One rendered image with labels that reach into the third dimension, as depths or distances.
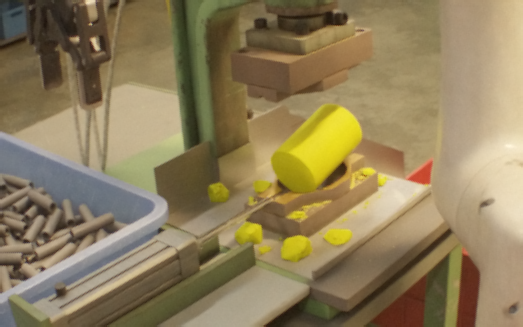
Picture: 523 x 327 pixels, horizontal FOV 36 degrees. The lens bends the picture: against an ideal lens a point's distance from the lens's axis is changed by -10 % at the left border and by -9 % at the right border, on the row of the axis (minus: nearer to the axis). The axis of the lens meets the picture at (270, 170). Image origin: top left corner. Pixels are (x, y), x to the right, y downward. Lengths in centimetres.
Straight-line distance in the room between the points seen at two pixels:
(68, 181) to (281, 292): 41
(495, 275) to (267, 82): 37
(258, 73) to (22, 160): 50
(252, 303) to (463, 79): 34
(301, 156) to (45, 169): 42
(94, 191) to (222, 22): 29
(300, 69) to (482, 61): 24
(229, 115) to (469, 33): 44
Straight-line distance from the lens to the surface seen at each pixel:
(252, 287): 97
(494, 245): 78
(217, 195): 116
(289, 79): 97
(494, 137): 87
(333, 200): 108
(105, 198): 117
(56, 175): 126
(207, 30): 111
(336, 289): 96
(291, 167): 107
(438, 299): 123
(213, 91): 114
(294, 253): 101
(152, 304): 91
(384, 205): 113
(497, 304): 80
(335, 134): 109
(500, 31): 84
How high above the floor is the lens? 152
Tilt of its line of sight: 25 degrees down
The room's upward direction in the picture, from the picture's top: 5 degrees counter-clockwise
